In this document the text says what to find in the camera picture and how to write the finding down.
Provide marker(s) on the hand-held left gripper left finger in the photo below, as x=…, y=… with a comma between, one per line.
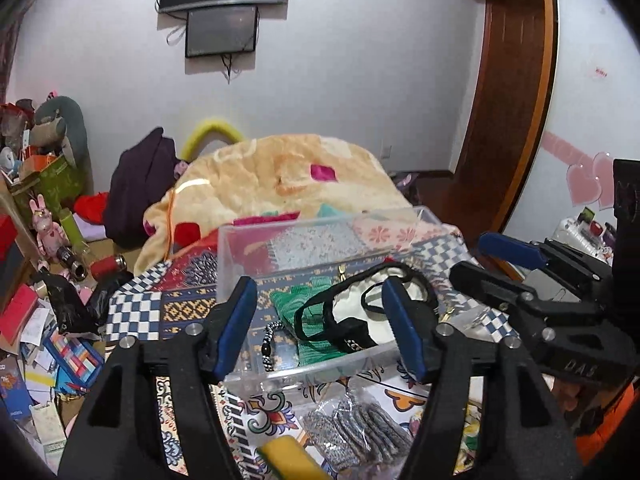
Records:
x=234, y=321

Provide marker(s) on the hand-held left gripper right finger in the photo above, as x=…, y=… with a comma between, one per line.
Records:
x=406, y=327

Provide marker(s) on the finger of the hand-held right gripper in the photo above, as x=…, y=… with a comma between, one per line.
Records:
x=480, y=280
x=510, y=250

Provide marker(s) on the black and white cloth bag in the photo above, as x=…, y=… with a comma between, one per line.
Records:
x=360, y=310

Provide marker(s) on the clear plastic storage box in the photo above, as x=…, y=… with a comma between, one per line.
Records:
x=320, y=260

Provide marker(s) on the green knit cloth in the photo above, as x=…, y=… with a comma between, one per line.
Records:
x=292, y=305

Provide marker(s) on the patterned bed sheet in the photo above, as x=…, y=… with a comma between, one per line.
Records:
x=160, y=305

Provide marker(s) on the cluttered white toiletries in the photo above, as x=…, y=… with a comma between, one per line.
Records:
x=585, y=232

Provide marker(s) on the grey knit gloves in packet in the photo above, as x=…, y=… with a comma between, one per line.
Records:
x=355, y=425

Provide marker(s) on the red thermos bottle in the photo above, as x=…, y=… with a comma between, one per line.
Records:
x=107, y=266

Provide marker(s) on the yellow sponge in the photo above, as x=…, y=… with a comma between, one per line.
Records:
x=292, y=457

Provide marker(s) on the brown wooden door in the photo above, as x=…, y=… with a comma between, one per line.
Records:
x=505, y=100

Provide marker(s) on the beige fleece blanket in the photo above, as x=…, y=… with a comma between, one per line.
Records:
x=280, y=175

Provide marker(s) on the dark purple backpack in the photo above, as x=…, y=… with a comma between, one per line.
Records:
x=137, y=190

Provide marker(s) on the black plastic bag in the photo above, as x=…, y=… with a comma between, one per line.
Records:
x=65, y=305

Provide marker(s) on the black metal cylinder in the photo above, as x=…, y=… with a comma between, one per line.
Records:
x=72, y=262

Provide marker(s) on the red cloth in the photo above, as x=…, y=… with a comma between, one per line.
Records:
x=92, y=207

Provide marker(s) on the green cylinder box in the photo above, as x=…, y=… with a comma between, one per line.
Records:
x=74, y=230

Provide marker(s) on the yellow foam tube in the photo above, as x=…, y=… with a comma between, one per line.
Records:
x=215, y=127

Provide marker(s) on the pile of papers and books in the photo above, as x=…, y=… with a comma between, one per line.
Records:
x=35, y=375

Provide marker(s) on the pink bunny figure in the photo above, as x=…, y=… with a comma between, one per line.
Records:
x=47, y=230

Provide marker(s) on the green cardboard box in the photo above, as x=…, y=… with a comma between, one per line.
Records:
x=55, y=180

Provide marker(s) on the red box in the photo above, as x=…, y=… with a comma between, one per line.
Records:
x=9, y=237

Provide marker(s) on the grey plush toy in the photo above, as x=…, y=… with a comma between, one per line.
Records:
x=60, y=125

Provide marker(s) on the pink heart wall stickers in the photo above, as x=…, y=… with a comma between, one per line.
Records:
x=582, y=180

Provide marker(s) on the black framed wall panel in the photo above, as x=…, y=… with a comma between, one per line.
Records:
x=221, y=30

